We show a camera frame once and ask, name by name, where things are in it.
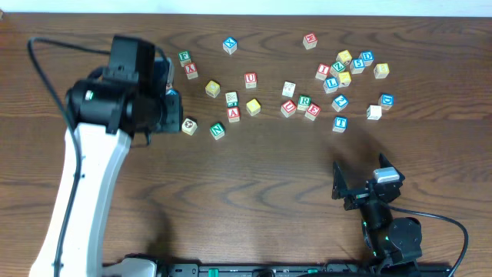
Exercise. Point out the blue D block right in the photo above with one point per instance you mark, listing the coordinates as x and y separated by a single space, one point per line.
386 101

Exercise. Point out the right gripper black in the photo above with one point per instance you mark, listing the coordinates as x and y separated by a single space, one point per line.
361 193

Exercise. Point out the yellow O block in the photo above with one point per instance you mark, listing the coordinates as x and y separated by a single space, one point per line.
212 89

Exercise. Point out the red Y block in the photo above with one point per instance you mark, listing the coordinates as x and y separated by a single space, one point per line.
191 70

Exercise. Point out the blue d block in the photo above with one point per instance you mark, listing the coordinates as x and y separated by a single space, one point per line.
367 58
386 101

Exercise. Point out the yellow block upper right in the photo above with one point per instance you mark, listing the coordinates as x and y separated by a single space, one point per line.
344 57

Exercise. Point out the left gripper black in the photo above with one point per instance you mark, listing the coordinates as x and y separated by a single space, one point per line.
171 114

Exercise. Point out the red U block lower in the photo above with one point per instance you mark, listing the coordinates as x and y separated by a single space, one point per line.
288 108

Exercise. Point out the red E block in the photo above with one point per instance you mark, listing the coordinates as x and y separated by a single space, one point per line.
312 112

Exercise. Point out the green F block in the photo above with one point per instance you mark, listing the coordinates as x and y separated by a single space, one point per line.
184 58

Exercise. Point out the cream picture block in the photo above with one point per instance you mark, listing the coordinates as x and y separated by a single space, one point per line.
189 126

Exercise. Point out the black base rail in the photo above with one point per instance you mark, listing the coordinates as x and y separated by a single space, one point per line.
330 269

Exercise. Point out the blue P block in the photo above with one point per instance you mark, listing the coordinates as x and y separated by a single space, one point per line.
171 92

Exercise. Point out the green R block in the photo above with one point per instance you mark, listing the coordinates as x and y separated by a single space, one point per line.
304 102

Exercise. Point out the red block top right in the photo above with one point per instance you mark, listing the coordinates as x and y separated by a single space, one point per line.
310 41

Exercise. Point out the blue T block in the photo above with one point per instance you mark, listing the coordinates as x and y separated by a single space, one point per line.
340 124

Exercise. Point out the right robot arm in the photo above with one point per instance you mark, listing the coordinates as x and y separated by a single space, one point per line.
395 242

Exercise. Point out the yellow block beside L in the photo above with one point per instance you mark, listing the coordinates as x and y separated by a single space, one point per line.
344 79

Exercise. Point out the red U block upper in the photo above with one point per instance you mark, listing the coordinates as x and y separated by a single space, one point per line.
250 80

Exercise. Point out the white block right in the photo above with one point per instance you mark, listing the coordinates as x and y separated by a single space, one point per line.
374 112

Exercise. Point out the blue 5 block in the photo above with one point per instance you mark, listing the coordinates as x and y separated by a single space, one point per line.
357 66

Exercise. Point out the blue D block upper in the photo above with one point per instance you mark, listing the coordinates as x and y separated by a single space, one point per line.
367 58

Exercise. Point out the blue L block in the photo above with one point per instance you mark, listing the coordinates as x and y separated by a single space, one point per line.
330 85

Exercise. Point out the yellow block centre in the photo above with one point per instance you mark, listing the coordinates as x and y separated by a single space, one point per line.
253 107

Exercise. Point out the green Z block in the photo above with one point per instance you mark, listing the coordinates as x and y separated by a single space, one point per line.
336 68

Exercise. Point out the blue 2 block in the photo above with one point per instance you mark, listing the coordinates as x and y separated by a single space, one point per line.
339 103

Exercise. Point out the white picture block centre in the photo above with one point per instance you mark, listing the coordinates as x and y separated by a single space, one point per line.
288 89

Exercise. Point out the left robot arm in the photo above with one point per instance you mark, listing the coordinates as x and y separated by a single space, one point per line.
73 244

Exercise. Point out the red I block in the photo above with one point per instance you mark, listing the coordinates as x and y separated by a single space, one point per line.
322 71

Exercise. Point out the white green picture block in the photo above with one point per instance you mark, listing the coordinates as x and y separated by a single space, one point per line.
231 99

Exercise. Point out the green N block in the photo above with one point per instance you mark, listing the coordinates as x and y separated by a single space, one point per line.
217 131

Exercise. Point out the blue X block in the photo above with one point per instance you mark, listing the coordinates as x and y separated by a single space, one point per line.
230 45

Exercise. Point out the red u block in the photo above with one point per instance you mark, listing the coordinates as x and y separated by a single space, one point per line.
288 108
250 80

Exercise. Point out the yellow 8 block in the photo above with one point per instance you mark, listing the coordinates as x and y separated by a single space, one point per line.
381 70

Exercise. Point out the red A block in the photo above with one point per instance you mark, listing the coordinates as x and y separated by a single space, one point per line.
234 114

